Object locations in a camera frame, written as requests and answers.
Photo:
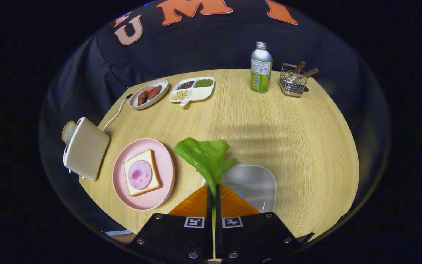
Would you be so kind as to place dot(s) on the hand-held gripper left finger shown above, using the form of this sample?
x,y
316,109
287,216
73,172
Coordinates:
x,y
208,238

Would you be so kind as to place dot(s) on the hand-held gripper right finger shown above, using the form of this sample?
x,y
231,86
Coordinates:
x,y
218,238

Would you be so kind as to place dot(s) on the green lettuce leaf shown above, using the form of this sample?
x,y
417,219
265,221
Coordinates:
x,y
205,157

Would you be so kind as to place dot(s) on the brown toasted bread slice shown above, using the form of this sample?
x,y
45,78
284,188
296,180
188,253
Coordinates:
x,y
68,132

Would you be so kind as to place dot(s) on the white square plate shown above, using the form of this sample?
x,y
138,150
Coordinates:
x,y
251,183

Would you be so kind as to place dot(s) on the pink round plate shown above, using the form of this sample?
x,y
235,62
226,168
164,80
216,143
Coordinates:
x,y
141,203

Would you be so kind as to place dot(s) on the white sandwich bread slice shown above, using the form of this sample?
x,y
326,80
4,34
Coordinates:
x,y
132,189

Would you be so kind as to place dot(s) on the pink ham slice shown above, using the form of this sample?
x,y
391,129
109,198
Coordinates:
x,y
140,175

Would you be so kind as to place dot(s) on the white divided dish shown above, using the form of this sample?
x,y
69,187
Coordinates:
x,y
202,94

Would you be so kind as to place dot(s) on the pile of yellow soybeans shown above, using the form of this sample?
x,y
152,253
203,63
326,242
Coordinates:
x,y
180,95

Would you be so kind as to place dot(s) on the white toaster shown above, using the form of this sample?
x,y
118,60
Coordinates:
x,y
86,150

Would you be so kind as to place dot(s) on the white round plate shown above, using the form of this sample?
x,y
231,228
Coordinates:
x,y
137,104

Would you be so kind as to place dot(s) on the pile of dark red beans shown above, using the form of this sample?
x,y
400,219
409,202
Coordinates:
x,y
186,85

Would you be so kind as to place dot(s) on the brown meat piece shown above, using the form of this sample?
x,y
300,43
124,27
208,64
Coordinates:
x,y
142,98
155,92

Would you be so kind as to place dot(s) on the pile of green beans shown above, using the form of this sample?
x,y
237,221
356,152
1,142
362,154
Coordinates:
x,y
204,83

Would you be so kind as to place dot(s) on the red sausage slice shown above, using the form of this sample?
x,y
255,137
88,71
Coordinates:
x,y
148,89

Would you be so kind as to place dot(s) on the green and silver bottle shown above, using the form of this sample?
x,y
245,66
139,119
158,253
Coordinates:
x,y
261,73

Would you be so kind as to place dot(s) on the black backdrop cloth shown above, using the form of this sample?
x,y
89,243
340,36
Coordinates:
x,y
214,44

